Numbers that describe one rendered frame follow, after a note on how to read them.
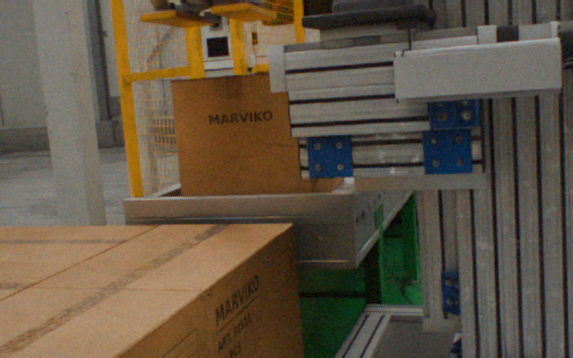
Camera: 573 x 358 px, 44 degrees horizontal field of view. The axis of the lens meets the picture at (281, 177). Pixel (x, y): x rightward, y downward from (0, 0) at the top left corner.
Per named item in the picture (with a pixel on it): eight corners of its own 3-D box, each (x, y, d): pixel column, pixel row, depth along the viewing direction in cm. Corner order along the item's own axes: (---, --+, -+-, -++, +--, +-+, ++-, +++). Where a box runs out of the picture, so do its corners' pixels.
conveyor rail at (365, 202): (430, 157, 416) (428, 124, 413) (439, 157, 414) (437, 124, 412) (341, 265, 199) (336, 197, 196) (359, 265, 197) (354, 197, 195)
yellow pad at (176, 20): (183, 28, 215) (181, 11, 215) (215, 25, 213) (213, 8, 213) (139, 21, 182) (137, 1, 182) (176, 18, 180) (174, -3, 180)
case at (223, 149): (241, 183, 272) (232, 77, 266) (345, 178, 262) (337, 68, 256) (182, 215, 214) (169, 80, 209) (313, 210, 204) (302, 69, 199)
